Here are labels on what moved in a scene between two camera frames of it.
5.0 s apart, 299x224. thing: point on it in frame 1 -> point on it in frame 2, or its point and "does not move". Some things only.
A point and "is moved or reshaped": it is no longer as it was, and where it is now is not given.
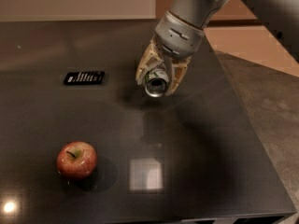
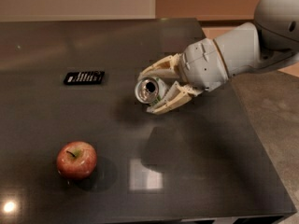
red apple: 77,161 does not move
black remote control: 84,77 does not move
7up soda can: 156,82 is moved or reshaped
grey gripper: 177,36 -> 204,66
